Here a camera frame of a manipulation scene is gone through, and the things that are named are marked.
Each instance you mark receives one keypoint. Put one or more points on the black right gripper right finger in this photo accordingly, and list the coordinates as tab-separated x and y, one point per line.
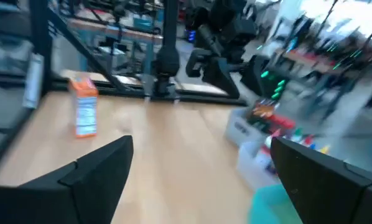
329	193

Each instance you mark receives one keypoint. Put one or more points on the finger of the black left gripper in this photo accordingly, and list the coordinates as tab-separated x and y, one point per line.
256	74
223	77

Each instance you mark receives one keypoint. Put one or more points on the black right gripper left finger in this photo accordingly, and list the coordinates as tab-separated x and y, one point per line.
64	199

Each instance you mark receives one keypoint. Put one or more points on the orange taco seasoning packet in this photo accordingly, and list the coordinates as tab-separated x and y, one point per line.
263	109

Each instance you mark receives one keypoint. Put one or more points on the red lid paprika tin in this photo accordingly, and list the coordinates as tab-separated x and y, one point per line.
282	122

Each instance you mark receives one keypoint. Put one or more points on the orange cereal box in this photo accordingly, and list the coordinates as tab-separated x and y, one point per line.
85	109

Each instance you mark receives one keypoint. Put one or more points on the black computer tower green lights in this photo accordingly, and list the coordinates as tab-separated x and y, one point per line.
273	84

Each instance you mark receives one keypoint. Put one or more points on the clear plastic bin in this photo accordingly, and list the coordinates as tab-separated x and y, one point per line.
254	168
240	127

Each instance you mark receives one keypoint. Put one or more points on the translucent green plastic tray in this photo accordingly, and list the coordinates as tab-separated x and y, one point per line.
270	205

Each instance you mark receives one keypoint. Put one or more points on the silver metal bracket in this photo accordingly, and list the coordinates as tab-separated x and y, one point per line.
33	81

